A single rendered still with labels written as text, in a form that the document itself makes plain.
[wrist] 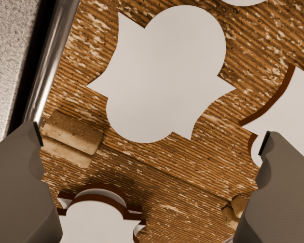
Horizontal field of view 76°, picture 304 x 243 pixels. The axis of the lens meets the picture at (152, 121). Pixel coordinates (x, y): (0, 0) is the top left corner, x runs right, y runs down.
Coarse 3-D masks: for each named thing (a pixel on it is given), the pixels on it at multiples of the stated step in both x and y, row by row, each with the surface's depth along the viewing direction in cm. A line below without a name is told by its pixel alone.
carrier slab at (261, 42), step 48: (96, 0) 16; (144, 0) 16; (192, 0) 16; (288, 0) 16; (96, 48) 18; (240, 48) 18; (288, 48) 18; (48, 96) 21; (96, 96) 21; (240, 96) 20; (144, 144) 24; (192, 144) 24; (240, 144) 24; (240, 192) 28
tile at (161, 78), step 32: (128, 32) 16; (160, 32) 16; (192, 32) 16; (128, 64) 18; (160, 64) 18; (192, 64) 18; (128, 96) 19; (160, 96) 19; (192, 96) 19; (128, 128) 21; (160, 128) 21; (192, 128) 21
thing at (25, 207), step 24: (0, 144) 9; (24, 144) 9; (0, 168) 8; (24, 168) 8; (0, 192) 7; (24, 192) 7; (48, 192) 7; (0, 216) 6; (24, 216) 6; (48, 216) 6; (0, 240) 5; (24, 240) 5; (48, 240) 6
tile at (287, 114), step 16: (288, 80) 18; (272, 96) 20; (288, 96) 19; (256, 112) 21; (272, 112) 20; (288, 112) 20; (256, 128) 21; (272, 128) 21; (288, 128) 21; (256, 144) 22; (256, 160) 23
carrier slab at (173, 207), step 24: (48, 168) 26; (72, 168) 26; (96, 168) 26; (120, 168) 26; (144, 168) 26; (72, 192) 29; (144, 192) 29; (168, 192) 28; (192, 192) 28; (144, 216) 32; (168, 216) 31; (192, 216) 31; (216, 216) 31; (144, 240) 35; (168, 240) 35; (192, 240) 35; (216, 240) 35
